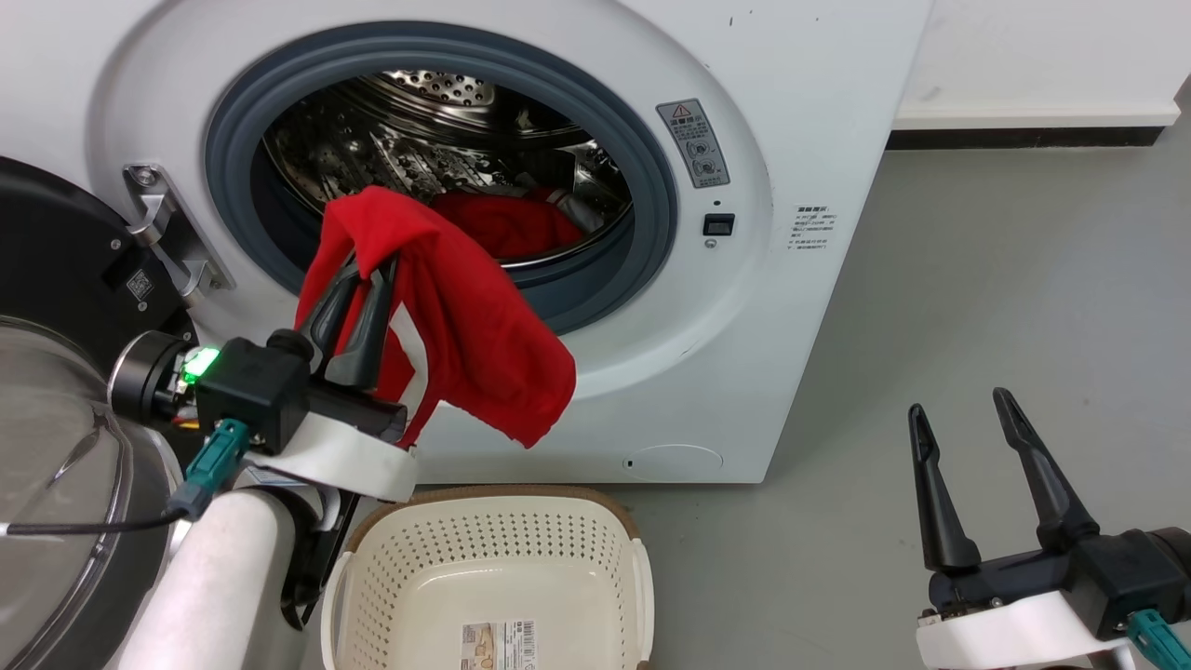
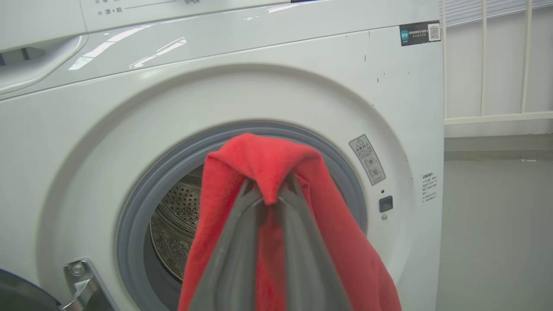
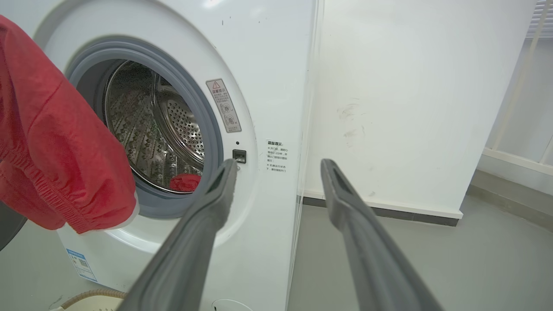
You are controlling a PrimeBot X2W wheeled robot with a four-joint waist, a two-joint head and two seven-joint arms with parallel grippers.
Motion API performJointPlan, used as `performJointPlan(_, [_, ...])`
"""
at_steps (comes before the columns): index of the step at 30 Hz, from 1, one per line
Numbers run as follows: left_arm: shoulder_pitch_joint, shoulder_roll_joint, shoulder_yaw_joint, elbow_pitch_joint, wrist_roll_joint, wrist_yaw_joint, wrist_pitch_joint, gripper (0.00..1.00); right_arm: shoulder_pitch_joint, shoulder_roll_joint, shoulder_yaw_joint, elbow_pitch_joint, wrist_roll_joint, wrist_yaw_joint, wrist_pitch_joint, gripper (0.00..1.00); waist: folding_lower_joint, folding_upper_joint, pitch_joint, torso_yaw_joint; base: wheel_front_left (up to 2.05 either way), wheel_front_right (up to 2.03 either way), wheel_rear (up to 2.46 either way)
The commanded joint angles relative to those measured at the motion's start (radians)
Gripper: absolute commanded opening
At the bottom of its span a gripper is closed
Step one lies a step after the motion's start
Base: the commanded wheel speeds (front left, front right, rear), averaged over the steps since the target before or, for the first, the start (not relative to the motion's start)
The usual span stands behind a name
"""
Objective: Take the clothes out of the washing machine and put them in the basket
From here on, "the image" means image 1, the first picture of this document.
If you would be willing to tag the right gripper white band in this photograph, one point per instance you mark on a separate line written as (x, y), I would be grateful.
(1005, 623)

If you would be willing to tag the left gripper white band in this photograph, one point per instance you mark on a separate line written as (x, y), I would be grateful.
(344, 456)

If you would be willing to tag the red garment with white stripe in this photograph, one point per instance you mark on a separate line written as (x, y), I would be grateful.
(475, 326)

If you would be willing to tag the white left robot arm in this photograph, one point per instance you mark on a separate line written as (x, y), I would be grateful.
(209, 586)

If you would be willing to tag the white front-load washing machine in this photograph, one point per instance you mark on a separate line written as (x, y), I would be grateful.
(800, 354)

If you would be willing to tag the cream perforated laundry basket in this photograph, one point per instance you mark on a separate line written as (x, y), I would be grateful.
(419, 596)

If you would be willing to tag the paper label in basket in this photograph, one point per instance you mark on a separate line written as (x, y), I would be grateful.
(498, 647)

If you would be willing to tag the red garment with grey trim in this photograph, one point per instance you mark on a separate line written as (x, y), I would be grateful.
(507, 225)

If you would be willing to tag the silver metal door hinge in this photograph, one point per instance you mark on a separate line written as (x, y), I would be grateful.
(172, 233)

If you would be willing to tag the black cylinder with green light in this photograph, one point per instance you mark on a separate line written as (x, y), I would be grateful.
(144, 372)

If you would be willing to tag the white code sticker on door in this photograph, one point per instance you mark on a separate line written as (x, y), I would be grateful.
(140, 285)

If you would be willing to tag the stainless steel washer drum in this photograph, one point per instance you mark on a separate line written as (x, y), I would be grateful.
(419, 121)

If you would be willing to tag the black glass washer door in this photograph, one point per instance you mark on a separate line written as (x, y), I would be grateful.
(56, 251)

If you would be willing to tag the round white filter cover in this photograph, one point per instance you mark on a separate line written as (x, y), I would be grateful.
(673, 462)

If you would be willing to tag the grey rubber door gasket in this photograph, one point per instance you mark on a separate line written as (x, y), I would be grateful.
(654, 177)

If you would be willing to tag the black door latch socket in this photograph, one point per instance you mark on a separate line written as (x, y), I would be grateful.
(718, 224)

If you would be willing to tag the grey warning label sticker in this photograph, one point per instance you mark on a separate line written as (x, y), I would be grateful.
(693, 144)

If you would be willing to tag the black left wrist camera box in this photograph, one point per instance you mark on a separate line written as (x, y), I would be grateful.
(251, 391)

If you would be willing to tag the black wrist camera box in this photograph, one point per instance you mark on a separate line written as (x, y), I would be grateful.
(1130, 577)
(251, 391)

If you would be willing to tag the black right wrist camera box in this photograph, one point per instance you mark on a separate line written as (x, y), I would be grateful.
(1130, 577)

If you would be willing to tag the black wall baseboard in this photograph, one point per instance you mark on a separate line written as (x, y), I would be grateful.
(1023, 138)

